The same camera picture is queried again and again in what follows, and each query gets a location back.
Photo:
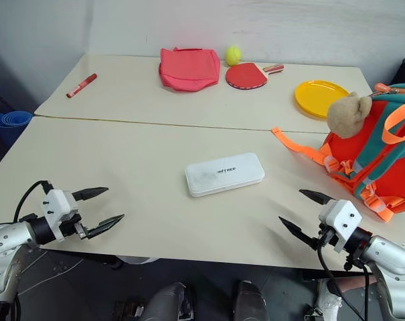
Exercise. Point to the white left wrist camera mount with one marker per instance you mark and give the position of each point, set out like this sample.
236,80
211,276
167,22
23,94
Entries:
56,204

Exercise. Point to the grey rounded shape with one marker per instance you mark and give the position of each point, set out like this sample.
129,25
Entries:
165,302

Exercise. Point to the red table tennis paddle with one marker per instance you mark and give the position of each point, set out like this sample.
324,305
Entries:
245,76

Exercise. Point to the pink fabric bag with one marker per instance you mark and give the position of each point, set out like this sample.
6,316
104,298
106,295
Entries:
188,70

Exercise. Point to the yellow-green tennis ball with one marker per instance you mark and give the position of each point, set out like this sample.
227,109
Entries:
233,55

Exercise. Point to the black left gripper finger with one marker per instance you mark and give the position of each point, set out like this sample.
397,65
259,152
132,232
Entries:
91,192
105,224

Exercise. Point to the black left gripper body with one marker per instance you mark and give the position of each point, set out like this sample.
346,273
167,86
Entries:
70,227

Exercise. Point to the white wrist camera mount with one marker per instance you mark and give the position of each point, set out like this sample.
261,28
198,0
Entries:
56,204
341,214

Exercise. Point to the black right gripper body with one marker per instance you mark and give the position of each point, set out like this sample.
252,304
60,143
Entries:
326,235

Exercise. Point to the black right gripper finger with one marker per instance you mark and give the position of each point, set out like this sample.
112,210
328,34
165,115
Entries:
296,230
314,196

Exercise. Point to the red marker pen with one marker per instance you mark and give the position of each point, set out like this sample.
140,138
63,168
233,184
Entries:
81,85

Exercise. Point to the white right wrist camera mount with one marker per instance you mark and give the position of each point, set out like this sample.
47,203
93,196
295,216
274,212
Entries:
341,214

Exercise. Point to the yellow round plate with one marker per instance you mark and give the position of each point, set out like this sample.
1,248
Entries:
319,98

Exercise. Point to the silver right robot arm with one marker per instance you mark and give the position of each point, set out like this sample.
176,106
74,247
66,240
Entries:
389,257

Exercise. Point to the blue stacked cups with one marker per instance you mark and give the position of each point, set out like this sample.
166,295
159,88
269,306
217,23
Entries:
9,122

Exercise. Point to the orange and teal backpack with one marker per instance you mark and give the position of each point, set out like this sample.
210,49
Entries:
389,160

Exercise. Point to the white rectangular case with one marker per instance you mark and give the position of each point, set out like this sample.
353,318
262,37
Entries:
224,174

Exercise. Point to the beige plush toy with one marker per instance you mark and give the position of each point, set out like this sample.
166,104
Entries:
347,115

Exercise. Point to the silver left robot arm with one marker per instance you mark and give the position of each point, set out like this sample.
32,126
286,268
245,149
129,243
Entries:
8,237

